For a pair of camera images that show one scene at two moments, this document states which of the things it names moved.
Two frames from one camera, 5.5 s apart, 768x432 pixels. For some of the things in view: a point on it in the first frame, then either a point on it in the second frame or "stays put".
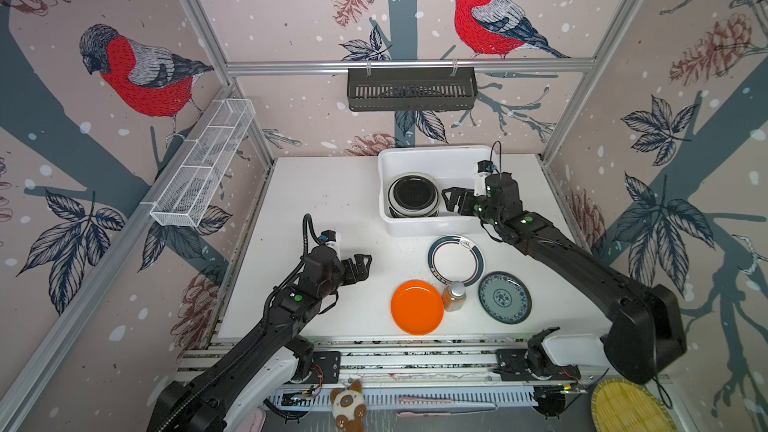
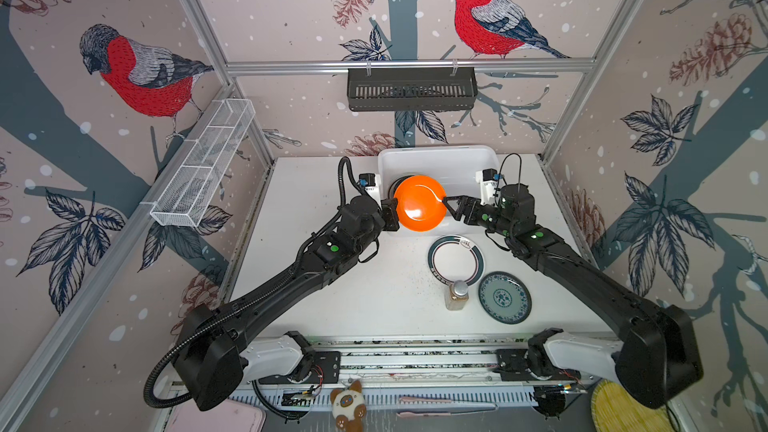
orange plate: [417, 307] -> [420, 205]
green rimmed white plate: [456, 258] stays put
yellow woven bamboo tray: [619, 405] stays put
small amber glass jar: [454, 296] stays put
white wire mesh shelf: [192, 184] stays put
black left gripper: [352, 276] -> [389, 207]
